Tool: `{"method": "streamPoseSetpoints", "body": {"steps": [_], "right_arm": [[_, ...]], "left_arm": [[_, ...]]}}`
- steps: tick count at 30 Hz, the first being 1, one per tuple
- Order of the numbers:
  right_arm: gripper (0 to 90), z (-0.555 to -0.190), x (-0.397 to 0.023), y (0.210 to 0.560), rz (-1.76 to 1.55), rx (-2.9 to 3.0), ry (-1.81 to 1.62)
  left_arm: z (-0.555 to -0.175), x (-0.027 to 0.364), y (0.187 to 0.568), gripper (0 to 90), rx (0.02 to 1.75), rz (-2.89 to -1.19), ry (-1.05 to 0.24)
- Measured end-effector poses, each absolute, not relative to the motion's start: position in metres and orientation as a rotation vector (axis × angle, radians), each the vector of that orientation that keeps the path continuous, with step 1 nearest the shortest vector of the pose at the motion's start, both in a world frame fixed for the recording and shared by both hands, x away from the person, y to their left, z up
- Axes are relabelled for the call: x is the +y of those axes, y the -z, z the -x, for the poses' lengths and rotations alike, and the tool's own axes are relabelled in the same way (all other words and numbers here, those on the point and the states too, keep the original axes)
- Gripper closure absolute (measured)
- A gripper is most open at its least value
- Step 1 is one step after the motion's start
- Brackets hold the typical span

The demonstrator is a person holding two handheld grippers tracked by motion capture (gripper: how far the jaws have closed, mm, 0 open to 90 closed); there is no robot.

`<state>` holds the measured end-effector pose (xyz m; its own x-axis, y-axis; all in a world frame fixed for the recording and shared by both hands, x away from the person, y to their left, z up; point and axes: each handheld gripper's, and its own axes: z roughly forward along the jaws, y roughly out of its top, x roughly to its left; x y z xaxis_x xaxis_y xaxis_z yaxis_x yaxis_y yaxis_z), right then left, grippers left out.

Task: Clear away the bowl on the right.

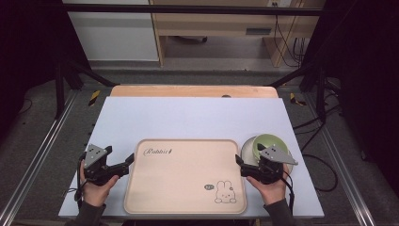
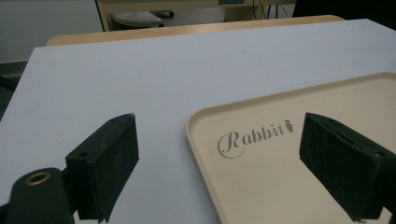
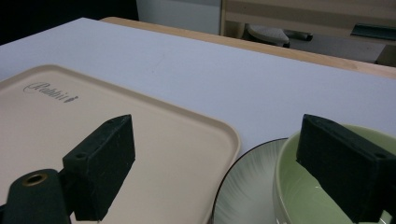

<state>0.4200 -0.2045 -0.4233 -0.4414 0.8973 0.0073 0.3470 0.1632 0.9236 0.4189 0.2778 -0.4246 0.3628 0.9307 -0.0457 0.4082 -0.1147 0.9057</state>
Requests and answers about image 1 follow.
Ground beige tray with rabbit print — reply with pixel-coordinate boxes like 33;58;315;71
122;138;248;216

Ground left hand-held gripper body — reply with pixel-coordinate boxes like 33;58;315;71
82;143;119;186

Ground black frame stand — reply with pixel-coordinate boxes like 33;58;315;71
54;57;118;121
268;60;327;121

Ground person's right hand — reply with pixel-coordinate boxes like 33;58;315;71
246;163;290;207

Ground black floor cable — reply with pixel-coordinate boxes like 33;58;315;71
292;105;343;193

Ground white board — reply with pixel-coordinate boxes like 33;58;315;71
57;96;326;219

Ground light green bowl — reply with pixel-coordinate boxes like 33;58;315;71
240;136;295;175

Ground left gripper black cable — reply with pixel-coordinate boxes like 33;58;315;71
73;153;88;210

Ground aluminium floor rail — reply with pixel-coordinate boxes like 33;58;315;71
303;92;377;226
0;89;79;226

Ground black horizontal frame bar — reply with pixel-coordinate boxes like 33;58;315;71
61;3;325;17

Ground white cabinet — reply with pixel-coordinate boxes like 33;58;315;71
61;0;160;62

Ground yellow black tape strip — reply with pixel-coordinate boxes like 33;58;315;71
88;89;102;107
289;91;308;106

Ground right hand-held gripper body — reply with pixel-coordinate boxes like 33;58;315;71
249;144;299;186

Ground white power strip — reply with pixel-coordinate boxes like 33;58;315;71
266;0;294;8

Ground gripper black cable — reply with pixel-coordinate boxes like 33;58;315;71
73;153;88;210
279;174;296;216

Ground black hanging cables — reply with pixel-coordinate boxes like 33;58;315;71
273;14;307;69

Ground wooden table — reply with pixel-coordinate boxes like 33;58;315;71
109;84;279;99

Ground person's left hand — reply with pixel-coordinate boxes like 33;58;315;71
79;160;120;208

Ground wooden desk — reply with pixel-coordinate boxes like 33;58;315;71
150;0;327;68

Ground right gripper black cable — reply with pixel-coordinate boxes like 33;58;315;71
279;174;296;216

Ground black curtain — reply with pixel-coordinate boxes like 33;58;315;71
0;0;92;139
302;0;399;186

